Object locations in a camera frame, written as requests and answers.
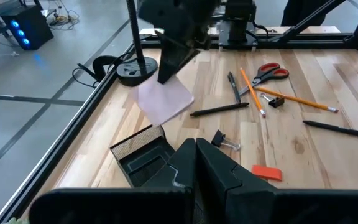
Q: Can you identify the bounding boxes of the red black handled scissors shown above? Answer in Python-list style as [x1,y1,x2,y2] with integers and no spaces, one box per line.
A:
[238,62,290,96]

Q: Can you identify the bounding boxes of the black aluminium table frame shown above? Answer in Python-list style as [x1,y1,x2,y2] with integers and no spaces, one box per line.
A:
[0,0,358,224]

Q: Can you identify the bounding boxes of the orange pencil with eraser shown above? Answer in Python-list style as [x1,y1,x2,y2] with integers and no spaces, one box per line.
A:
[255,86,339,113]
[239,67,267,118]

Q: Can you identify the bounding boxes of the black computer tower, lit fans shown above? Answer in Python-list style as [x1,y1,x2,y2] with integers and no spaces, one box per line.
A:
[1,5,55,50]

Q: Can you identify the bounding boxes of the black clamp with cable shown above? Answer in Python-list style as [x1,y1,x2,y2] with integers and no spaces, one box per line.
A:
[72,55,127,90]

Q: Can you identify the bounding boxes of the black pen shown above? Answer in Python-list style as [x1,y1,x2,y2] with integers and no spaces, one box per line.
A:
[227,71,242,103]
[190,102,250,118]
[302,120,358,141]

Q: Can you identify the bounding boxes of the orange rubber eraser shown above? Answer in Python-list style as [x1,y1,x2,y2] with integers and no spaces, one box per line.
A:
[252,164,283,182]

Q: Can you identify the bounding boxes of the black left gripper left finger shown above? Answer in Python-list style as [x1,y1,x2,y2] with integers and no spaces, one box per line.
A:
[29,138,197,224]

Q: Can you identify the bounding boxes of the black gooseneck desk lamp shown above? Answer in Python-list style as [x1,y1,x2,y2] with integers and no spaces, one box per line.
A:
[116,0,159,87]

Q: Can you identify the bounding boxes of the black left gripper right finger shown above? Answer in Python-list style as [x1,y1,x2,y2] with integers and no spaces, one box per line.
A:
[196,138,358,224]

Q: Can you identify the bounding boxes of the floor cable bundle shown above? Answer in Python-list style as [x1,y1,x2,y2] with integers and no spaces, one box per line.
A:
[47,0,80,31]

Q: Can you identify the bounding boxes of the pink sticky note pad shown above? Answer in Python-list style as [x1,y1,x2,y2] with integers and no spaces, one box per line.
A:
[129,73,195,126]

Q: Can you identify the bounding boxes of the black binder clip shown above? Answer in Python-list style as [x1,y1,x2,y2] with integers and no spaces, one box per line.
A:
[259,92,285,109]
[211,129,241,152]

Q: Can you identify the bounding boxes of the black mesh desk organizer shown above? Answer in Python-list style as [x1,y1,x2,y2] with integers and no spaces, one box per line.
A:
[109,124,177,189]

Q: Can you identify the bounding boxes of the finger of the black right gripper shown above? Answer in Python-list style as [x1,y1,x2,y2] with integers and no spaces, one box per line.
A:
[166,40,200,84]
[155,30,178,84]

